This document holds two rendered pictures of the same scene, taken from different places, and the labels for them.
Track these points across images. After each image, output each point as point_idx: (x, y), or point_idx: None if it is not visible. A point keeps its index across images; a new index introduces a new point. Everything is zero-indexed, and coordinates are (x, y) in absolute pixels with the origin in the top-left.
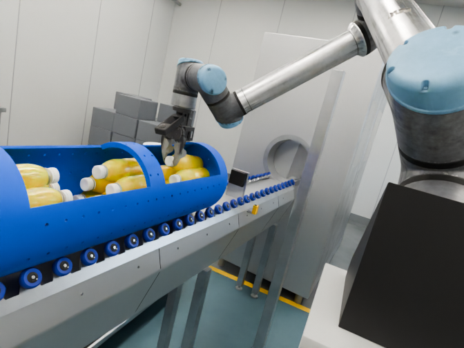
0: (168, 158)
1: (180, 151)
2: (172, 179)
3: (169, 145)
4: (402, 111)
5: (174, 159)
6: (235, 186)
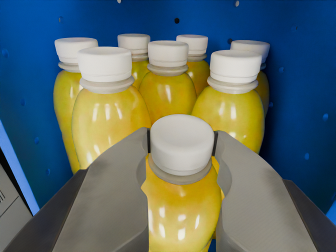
0: (188, 141)
1: (67, 183)
2: (109, 52)
3: (219, 222)
4: None
5: (136, 135)
6: None
